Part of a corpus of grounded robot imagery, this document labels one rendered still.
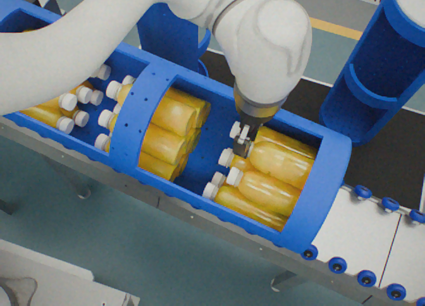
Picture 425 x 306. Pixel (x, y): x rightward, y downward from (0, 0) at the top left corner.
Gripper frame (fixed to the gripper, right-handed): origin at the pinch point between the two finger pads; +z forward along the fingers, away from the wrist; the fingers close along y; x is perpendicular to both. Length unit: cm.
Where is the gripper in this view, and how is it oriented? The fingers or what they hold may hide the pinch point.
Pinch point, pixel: (246, 140)
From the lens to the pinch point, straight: 94.9
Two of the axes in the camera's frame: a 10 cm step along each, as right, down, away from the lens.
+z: -0.4, 3.6, 9.3
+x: -9.1, -4.0, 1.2
